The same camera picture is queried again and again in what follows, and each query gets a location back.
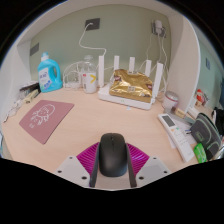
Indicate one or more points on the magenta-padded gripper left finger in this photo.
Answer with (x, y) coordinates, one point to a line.
(86, 159)

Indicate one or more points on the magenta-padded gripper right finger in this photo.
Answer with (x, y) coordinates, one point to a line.
(140, 159)

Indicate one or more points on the black computer mouse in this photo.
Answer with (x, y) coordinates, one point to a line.
(113, 155)

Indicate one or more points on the pink printed mouse pad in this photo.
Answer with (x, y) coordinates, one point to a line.
(45, 118)

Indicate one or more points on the white remote control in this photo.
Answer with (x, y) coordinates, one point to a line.
(176, 135)

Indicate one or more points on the small green packet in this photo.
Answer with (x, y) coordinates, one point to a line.
(200, 153)

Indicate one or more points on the white router with antennas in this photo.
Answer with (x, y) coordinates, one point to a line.
(120, 100)

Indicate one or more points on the small white jar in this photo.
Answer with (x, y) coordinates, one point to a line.
(170, 100)

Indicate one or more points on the black pouch with green trim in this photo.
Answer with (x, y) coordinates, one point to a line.
(205, 133)

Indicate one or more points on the gold foil bag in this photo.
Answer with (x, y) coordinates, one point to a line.
(131, 85)

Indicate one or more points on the clear plastic bottle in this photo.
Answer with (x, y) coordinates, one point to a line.
(89, 78)

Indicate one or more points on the small yellow box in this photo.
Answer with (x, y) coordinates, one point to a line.
(31, 96)

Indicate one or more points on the clear plastic bag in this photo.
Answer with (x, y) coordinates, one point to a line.
(13, 110)

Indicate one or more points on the black bag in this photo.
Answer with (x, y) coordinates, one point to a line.
(218, 118)

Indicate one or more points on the blue detergent bottle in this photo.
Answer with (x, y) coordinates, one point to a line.
(50, 76)

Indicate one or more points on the stack of books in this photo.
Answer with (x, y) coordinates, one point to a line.
(29, 86)

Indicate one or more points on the grey blank wall plate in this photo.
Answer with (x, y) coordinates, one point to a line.
(34, 49)

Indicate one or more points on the white wall charger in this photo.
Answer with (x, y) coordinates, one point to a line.
(158, 27)

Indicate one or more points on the grey wall socket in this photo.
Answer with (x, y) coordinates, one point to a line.
(93, 23)

